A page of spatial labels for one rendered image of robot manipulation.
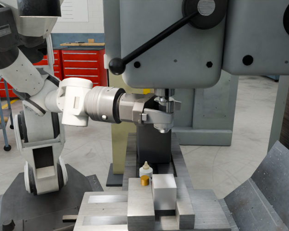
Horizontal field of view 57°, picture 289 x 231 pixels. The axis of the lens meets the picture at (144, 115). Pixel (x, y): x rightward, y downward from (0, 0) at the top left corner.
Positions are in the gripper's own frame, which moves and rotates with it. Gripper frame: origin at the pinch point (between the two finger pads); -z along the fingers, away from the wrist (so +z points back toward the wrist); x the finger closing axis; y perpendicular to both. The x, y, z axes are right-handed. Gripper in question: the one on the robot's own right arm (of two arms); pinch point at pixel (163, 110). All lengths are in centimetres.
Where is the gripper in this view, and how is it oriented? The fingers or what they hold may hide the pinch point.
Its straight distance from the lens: 61.0
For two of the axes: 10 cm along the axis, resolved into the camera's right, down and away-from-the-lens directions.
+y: 0.0, 9.5, 3.2
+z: -9.4, -1.1, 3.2
